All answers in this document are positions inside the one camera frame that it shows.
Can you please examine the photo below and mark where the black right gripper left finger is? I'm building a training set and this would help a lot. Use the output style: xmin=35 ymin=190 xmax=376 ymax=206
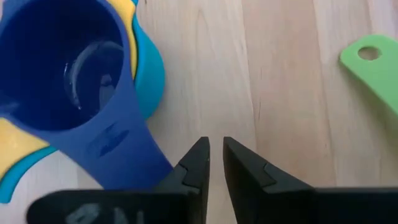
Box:
xmin=155 ymin=136 xmax=211 ymax=224

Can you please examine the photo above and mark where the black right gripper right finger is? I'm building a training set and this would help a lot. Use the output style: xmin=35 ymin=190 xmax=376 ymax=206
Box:
xmin=223 ymin=136 xmax=315 ymax=224

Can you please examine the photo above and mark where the blue plastic measuring cup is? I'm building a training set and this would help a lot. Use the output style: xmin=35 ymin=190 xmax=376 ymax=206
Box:
xmin=0 ymin=0 xmax=174 ymax=191

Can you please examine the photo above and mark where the teal plastic measuring cup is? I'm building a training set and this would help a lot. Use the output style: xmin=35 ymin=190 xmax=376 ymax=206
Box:
xmin=0 ymin=0 xmax=166 ymax=205

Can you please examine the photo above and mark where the green plastic measuring cup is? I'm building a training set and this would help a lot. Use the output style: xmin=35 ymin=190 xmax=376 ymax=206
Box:
xmin=338 ymin=34 xmax=398 ymax=118

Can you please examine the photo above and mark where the yellow plastic measuring cup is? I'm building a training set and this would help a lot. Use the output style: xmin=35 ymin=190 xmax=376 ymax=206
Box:
xmin=0 ymin=0 xmax=139 ymax=183

